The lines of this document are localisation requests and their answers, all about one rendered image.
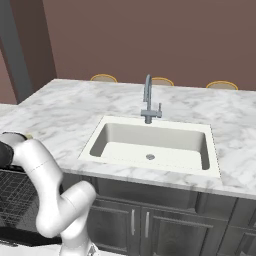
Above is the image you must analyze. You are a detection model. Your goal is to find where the dark grey cupboard door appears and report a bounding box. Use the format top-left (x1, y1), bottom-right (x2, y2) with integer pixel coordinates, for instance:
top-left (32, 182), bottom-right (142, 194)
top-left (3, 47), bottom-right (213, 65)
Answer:
top-left (87, 199), bottom-right (142, 256)
top-left (217, 226), bottom-right (256, 256)
top-left (140, 207), bottom-right (228, 256)

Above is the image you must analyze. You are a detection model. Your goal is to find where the open dishwasher with rack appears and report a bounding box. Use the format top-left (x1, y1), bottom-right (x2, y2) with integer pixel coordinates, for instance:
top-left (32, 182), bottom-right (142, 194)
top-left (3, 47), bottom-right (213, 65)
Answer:
top-left (0, 164), bottom-right (63, 248)

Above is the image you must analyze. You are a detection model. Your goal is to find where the white sink basin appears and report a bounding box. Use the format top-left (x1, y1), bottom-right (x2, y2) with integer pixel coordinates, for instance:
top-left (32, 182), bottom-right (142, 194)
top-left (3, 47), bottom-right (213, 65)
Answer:
top-left (78, 115), bottom-right (222, 179)

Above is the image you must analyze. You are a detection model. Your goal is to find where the grey sink tap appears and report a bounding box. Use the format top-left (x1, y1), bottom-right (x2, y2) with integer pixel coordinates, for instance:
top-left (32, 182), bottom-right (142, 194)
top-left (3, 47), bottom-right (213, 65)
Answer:
top-left (140, 74), bottom-right (163, 125)

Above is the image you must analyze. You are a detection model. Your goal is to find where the yellow-rimmed stool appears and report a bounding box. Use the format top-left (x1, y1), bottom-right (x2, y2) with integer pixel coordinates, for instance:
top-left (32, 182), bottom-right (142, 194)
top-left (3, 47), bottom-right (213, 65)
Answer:
top-left (205, 80), bottom-right (239, 91)
top-left (90, 73), bottom-right (118, 84)
top-left (151, 77), bottom-right (175, 87)

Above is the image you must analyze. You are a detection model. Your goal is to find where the dark grey drawer front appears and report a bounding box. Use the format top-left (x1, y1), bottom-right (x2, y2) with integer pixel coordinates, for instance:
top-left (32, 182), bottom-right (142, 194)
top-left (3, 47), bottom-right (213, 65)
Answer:
top-left (229, 197), bottom-right (256, 230)

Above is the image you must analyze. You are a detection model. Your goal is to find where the silver cupboard handle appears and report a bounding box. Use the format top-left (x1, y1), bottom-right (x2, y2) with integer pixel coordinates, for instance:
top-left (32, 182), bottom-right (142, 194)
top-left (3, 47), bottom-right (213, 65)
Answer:
top-left (144, 211), bottom-right (151, 239)
top-left (130, 209), bottom-right (136, 237)

